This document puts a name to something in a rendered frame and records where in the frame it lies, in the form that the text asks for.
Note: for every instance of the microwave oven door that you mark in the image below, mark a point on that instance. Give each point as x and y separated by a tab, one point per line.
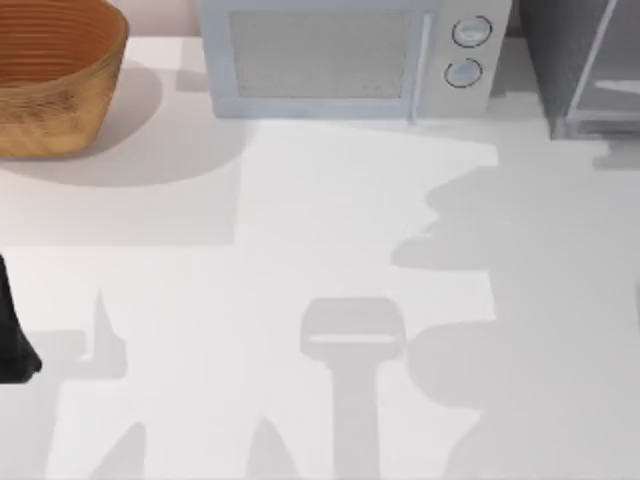
320	55

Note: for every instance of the pale microwave oven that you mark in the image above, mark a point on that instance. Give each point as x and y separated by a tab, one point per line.
450	100

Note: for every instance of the round microwave knob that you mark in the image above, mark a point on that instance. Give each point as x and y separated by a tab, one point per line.
463	72
471	30

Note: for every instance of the grey cabinet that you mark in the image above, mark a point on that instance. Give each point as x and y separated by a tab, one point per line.
560	60

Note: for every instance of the brown woven basket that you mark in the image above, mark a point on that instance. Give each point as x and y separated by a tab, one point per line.
55	100

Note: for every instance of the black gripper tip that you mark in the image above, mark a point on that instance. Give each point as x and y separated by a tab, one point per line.
12	345

